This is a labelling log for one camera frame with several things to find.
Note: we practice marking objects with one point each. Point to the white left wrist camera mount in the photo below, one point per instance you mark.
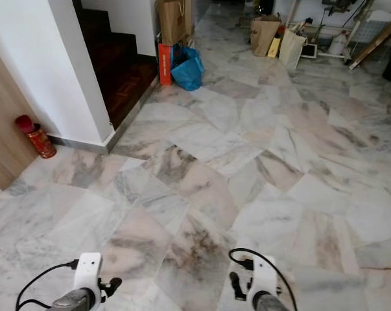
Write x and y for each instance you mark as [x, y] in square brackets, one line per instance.
[89, 271]

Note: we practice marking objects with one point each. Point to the blue plastic bag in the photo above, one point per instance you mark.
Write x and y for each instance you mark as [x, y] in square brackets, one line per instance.
[187, 71]

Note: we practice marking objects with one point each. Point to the long wooden plank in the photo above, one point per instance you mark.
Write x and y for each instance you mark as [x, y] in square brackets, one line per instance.
[373, 42]

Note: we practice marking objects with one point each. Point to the white plastic jug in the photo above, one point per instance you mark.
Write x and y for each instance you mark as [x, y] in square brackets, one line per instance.
[338, 44]

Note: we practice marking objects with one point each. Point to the beige tote bag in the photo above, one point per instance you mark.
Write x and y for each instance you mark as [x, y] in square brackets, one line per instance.
[291, 49]

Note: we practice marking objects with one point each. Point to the light wooden wall panel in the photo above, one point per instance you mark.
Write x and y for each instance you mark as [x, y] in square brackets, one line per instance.
[7, 123]

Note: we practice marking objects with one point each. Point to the yellow packet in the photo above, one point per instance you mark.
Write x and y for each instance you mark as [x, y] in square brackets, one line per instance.
[273, 48]

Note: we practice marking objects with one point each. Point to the printed brown paper bag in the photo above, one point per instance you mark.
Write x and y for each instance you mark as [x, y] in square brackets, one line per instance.
[264, 36]

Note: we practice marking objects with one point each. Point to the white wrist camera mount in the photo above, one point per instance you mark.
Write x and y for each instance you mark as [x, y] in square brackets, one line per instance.
[89, 271]
[263, 278]

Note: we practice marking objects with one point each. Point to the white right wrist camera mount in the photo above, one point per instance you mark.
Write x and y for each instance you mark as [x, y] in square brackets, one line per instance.
[263, 278]

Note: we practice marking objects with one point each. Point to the dark wooden staircase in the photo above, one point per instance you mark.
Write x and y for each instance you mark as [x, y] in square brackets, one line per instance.
[120, 68]

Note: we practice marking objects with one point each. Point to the red cardboard box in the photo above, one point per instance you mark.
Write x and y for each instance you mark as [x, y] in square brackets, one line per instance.
[165, 65]

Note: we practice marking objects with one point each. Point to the tall brown paper bag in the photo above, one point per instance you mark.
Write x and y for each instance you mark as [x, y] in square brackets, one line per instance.
[174, 21]

